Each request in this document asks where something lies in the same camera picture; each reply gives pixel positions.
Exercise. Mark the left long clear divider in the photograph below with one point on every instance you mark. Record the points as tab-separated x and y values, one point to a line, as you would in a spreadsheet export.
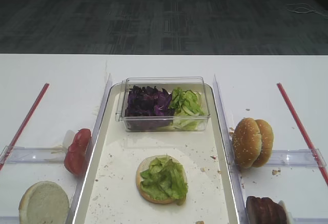
82	182

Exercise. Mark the pale bun half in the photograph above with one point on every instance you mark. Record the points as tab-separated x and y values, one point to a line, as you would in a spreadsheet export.
44	202

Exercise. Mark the left upper clear holder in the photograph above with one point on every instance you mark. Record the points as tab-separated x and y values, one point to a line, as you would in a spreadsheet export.
23	155

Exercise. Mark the right upper clear holder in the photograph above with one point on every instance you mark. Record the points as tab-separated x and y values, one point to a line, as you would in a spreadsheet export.
297	158

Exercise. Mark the silver metal tray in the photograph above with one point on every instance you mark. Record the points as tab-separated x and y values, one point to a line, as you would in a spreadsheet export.
112	196

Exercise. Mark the shredded green lettuce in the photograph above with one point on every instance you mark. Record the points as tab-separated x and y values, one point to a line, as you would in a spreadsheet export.
186	103

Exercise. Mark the shredded purple cabbage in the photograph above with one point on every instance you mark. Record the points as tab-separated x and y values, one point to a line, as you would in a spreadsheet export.
146	102

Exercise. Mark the red tape strip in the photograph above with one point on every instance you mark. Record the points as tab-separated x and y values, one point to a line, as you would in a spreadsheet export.
23	124
310	145

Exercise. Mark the rear sesame bun top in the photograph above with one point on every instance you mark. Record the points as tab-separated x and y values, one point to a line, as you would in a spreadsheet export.
267	138

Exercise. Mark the dark meat patties stack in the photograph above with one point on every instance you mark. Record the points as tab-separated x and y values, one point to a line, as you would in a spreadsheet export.
264	211

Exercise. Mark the front sesame bun top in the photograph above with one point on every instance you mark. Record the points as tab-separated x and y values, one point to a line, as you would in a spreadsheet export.
246	142

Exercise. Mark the long clear divider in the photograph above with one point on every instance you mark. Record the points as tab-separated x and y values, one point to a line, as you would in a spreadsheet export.
82	182
239	212

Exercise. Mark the lettuce leaf on bun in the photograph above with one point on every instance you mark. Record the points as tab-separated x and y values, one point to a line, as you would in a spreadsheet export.
164	180

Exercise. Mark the right red tape strip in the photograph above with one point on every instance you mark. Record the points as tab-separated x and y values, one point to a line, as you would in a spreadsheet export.
310	145

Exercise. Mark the left red tape strip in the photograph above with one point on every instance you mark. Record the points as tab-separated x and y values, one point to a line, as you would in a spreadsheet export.
23	124

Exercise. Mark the sesame bun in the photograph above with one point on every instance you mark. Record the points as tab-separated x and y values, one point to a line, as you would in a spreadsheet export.
267	138
246	142

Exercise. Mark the right long clear divider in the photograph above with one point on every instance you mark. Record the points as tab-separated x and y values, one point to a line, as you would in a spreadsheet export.
239	212

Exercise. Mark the clear holder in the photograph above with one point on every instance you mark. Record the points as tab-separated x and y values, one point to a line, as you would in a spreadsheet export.
309	221
23	155
297	158

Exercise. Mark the white onion piece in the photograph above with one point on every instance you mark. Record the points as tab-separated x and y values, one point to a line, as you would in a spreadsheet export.
68	139

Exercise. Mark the bottom bun on tray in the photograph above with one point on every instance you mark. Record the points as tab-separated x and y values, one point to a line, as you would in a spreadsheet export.
146	167

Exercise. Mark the clear plastic salad container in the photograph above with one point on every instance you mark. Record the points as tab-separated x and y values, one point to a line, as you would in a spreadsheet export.
196	84

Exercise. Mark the right lower clear holder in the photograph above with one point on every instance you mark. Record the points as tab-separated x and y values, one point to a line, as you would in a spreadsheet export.
309	221

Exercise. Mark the white piece behind patties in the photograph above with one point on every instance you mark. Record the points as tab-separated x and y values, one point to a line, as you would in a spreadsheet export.
289	217

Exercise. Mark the red tomato slices stack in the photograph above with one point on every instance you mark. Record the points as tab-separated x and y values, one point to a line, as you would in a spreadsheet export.
76	155

